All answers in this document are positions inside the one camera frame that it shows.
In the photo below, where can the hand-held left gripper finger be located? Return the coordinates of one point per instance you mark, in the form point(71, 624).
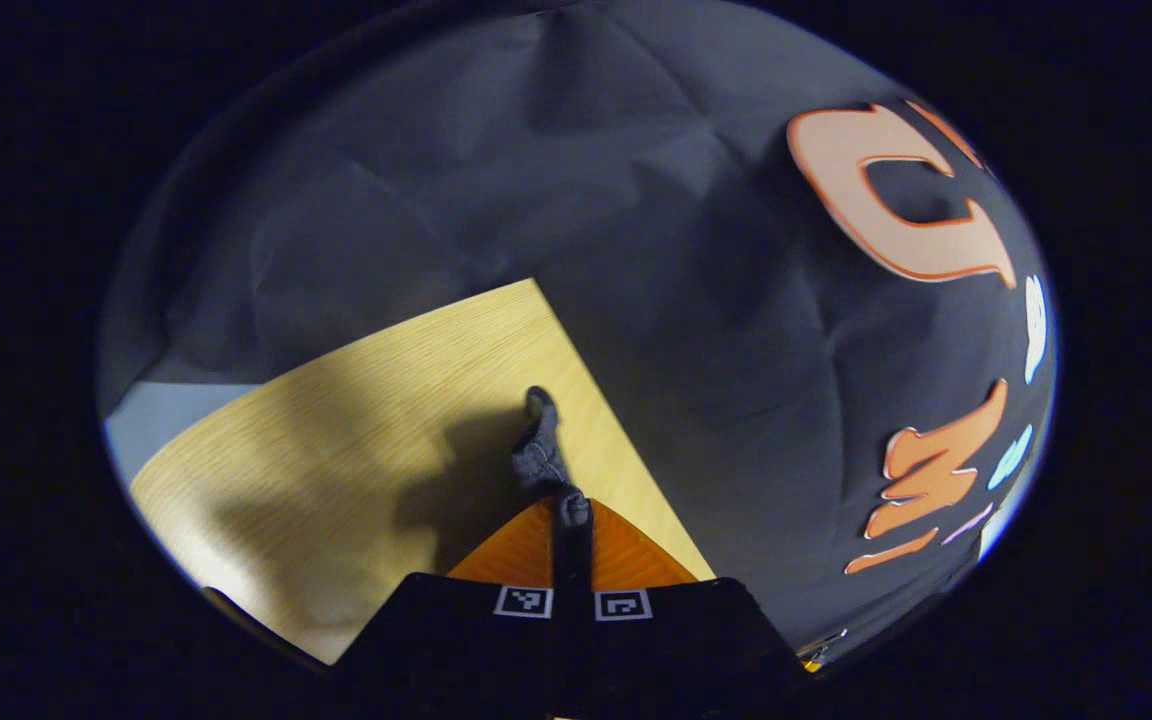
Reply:
point(583, 570)
point(563, 570)

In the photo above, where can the dark grey jeans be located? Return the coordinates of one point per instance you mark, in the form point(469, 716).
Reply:
point(539, 460)

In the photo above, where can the black backdrop cloth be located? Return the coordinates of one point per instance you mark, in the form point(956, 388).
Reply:
point(536, 150)

